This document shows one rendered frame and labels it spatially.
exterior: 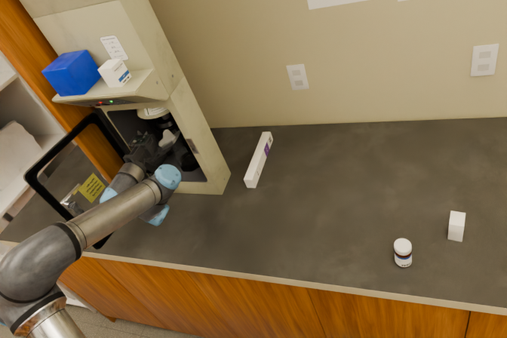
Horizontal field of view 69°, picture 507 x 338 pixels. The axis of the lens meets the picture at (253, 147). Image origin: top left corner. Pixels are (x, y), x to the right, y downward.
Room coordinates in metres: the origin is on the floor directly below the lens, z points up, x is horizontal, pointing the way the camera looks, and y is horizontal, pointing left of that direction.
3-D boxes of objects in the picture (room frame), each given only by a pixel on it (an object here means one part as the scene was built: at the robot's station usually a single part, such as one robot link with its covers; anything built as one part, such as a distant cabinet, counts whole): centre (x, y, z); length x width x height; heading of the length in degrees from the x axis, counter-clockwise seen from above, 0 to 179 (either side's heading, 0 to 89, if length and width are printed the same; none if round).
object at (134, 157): (1.02, 0.35, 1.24); 0.12 x 0.08 x 0.09; 149
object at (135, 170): (0.95, 0.40, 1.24); 0.08 x 0.05 x 0.08; 59
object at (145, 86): (1.04, 0.34, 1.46); 0.32 x 0.11 x 0.10; 59
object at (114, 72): (1.01, 0.28, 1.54); 0.05 x 0.05 x 0.06; 57
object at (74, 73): (1.08, 0.41, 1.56); 0.10 x 0.10 x 0.09; 59
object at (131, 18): (1.20, 0.25, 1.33); 0.32 x 0.25 x 0.77; 59
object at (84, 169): (1.04, 0.55, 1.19); 0.30 x 0.01 x 0.40; 139
